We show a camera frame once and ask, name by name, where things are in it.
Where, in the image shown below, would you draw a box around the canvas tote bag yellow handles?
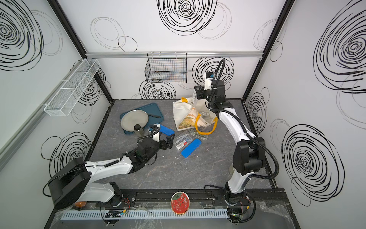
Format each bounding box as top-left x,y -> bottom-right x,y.
173,97 -> 218,135

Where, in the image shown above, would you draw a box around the blue compass case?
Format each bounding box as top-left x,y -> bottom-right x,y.
157,124 -> 174,136
181,139 -> 202,158

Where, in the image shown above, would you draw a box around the clear compass case red label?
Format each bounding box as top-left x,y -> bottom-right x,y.
191,90 -> 197,106

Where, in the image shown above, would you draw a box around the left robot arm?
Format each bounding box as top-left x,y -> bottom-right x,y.
46,134 -> 175,210

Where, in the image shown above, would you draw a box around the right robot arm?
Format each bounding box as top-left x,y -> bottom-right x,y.
194,80 -> 280,204

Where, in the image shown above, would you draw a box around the small jar black lid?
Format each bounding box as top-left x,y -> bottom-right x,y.
133,124 -> 144,137

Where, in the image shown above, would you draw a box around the grey round plate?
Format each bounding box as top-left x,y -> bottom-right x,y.
121,110 -> 149,132

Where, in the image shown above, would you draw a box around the black corrugated cable hose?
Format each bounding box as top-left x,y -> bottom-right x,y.
211,58 -> 280,180

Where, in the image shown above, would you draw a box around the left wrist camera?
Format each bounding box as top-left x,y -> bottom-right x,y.
149,124 -> 161,142

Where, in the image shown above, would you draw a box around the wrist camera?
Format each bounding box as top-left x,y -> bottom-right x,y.
149,124 -> 161,142
204,72 -> 214,90

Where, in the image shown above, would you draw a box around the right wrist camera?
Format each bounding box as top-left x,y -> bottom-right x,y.
204,72 -> 214,90

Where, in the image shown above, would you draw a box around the black wire basket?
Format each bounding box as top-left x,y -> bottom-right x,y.
144,57 -> 188,84

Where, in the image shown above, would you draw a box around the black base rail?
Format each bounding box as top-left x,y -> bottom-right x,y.
59,188 -> 287,208

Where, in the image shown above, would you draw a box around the white wire shelf basket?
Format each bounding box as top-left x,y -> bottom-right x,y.
44,59 -> 100,116

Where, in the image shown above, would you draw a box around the white slotted cable duct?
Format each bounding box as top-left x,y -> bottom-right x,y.
61,209 -> 228,220

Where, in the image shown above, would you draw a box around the aluminium wall rail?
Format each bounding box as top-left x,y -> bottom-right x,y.
86,51 -> 263,59

